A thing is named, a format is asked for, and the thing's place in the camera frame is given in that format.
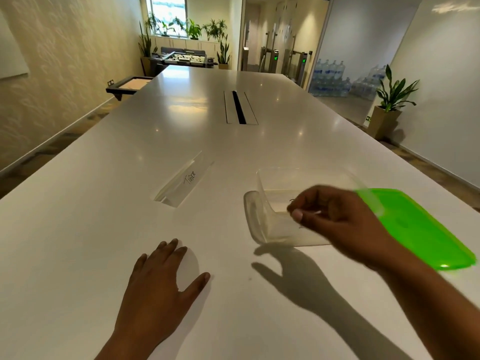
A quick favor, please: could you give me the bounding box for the person's right hand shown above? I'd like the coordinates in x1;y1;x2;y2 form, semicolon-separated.
286;184;399;273

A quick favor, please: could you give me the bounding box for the metal turnstile gate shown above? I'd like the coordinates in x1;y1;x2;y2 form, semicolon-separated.
283;37;313;87
258;31;280;74

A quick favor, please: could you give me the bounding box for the table cable slot panel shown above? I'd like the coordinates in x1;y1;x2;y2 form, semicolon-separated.
223;90;260;126

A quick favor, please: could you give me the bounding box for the potted plant tan planter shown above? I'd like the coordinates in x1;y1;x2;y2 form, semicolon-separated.
366;64;421;141

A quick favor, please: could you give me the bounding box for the black side table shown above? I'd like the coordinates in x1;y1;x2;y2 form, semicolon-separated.
105;75;154;102

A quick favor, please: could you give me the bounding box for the foosball table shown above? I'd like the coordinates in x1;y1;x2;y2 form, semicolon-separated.
149;46;218;76

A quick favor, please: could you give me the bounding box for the clear plastic container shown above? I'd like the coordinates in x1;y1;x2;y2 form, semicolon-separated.
243;166;385;247

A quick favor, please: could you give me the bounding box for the green plastic lid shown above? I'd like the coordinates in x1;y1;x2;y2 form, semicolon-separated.
354;187;477;271

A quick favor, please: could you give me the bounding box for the small green potted plant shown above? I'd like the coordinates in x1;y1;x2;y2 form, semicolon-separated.
202;19;228;43
161;16;187;37
186;18;203;41
145;11;162;36

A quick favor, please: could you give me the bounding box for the person's left hand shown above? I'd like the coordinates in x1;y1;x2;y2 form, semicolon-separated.
112;238;211;336

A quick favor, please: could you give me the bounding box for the white wall board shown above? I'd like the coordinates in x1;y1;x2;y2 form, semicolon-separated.
0;10;30;80

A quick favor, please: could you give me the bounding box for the white low cabinet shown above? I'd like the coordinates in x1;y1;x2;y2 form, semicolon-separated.
153;35;222;57

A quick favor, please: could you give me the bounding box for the stack of water jugs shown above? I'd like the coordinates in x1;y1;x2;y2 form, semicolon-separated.
308;59;387;102

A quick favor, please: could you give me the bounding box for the tall snake plant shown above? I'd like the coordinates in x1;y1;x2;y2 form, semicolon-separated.
137;20;158;77
216;33;232;70

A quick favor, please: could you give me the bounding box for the person's right forearm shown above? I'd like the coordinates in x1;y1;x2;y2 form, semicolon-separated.
374;250;480;360

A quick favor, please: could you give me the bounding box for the bright window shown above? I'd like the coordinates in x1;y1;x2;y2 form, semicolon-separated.
146;0;187;34

